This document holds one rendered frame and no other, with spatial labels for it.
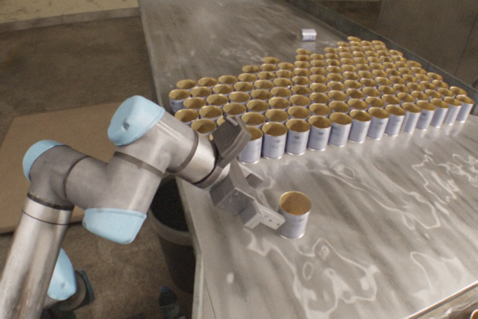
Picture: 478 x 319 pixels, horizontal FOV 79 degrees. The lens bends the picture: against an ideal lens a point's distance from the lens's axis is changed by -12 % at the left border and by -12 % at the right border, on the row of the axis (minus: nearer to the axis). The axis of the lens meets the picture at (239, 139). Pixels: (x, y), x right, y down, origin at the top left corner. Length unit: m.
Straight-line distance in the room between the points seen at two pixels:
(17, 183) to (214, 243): 2.05
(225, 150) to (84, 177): 0.20
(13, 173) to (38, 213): 2.18
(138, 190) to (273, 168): 0.51
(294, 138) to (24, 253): 0.68
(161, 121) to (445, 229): 0.70
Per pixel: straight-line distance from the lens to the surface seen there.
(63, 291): 0.73
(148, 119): 0.43
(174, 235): 1.36
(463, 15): 3.42
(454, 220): 0.92
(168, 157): 0.45
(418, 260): 0.78
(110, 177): 0.44
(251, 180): 0.65
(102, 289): 1.97
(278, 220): 0.59
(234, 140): 0.48
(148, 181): 0.44
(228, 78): 1.16
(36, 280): 0.56
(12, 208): 2.41
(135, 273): 1.97
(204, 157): 0.48
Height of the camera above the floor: 1.65
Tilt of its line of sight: 36 degrees down
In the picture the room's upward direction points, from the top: 3 degrees clockwise
